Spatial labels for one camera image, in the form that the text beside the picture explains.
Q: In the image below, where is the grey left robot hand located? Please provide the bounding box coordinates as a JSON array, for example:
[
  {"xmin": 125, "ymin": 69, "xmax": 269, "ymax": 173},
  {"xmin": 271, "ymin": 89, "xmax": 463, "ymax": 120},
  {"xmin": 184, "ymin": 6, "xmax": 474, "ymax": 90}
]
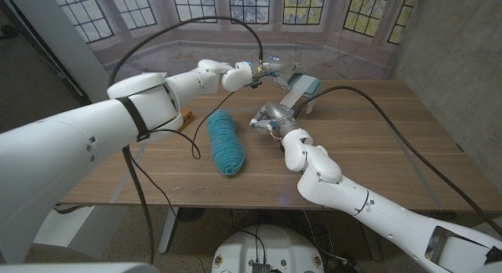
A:
[{"xmin": 250, "ymin": 56, "xmax": 305, "ymax": 90}]

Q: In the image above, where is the white bandage strip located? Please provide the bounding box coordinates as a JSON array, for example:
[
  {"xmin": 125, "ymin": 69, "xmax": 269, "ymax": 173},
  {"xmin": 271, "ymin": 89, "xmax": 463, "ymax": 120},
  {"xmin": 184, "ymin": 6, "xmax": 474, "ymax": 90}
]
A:
[{"xmin": 278, "ymin": 75, "xmax": 318, "ymax": 115}]

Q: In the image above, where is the teal yarn skein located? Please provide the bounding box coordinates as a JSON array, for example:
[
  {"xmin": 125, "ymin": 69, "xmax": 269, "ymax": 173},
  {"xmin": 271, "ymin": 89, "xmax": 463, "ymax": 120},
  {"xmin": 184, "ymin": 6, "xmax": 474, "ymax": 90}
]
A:
[{"xmin": 206, "ymin": 109, "xmax": 246, "ymax": 177}]

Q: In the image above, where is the orange wooden block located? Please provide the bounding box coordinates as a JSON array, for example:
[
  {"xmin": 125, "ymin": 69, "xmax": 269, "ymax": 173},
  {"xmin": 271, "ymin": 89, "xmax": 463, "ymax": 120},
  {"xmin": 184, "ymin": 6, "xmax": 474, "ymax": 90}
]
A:
[{"xmin": 178, "ymin": 110, "xmax": 195, "ymax": 132}]

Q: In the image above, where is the printed window backdrop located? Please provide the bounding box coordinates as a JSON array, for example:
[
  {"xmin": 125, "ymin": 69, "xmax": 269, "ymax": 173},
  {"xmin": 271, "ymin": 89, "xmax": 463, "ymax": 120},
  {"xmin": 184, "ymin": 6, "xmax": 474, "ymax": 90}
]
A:
[{"xmin": 49, "ymin": 0, "xmax": 420, "ymax": 86}]

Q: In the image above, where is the black round fan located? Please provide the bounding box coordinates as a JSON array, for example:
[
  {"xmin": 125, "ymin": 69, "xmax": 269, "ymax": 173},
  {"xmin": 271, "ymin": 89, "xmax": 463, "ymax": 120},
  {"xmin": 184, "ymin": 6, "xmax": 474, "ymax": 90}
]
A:
[{"xmin": 176, "ymin": 207, "xmax": 206, "ymax": 224}]

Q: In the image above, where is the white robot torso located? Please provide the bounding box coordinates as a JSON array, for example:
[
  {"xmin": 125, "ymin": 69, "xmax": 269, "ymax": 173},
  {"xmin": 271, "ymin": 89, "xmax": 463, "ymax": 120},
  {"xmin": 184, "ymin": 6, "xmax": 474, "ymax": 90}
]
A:
[{"xmin": 211, "ymin": 224, "xmax": 326, "ymax": 273}]

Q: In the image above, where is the grey table leg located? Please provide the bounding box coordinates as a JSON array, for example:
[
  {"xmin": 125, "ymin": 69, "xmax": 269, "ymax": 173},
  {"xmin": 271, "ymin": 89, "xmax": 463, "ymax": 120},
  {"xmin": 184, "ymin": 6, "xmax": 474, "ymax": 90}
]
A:
[
  {"xmin": 358, "ymin": 221, "xmax": 382, "ymax": 261},
  {"xmin": 158, "ymin": 207, "xmax": 180, "ymax": 254}
]

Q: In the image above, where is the white robot body edge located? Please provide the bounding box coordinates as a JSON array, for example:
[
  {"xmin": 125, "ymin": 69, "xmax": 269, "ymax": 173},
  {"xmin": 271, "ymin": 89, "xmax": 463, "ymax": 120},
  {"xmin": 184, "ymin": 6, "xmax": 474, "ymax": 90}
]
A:
[{"xmin": 0, "ymin": 263, "xmax": 158, "ymax": 273}]

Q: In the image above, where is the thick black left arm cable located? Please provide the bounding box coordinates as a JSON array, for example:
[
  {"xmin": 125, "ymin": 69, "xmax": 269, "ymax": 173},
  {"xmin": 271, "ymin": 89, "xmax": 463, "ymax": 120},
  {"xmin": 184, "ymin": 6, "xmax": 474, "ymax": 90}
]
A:
[{"xmin": 107, "ymin": 16, "xmax": 264, "ymax": 265}]

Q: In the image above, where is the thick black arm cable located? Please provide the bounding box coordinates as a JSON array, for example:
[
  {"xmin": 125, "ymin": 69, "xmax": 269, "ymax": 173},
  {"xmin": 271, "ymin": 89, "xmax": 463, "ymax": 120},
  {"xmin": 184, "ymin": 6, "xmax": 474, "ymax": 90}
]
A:
[
  {"xmin": 293, "ymin": 85, "xmax": 502, "ymax": 237},
  {"xmin": 107, "ymin": 16, "xmax": 264, "ymax": 265}
]

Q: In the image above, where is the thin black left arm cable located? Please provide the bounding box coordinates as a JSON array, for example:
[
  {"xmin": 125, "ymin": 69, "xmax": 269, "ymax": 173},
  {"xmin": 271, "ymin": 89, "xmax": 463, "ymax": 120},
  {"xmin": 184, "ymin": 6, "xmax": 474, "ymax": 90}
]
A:
[{"xmin": 129, "ymin": 91, "xmax": 236, "ymax": 273}]

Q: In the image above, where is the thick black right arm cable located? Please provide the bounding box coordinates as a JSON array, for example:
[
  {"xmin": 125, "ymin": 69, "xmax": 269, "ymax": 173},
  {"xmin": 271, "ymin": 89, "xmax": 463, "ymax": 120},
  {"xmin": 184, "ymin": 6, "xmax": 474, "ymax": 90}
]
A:
[{"xmin": 293, "ymin": 85, "xmax": 502, "ymax": 237}]

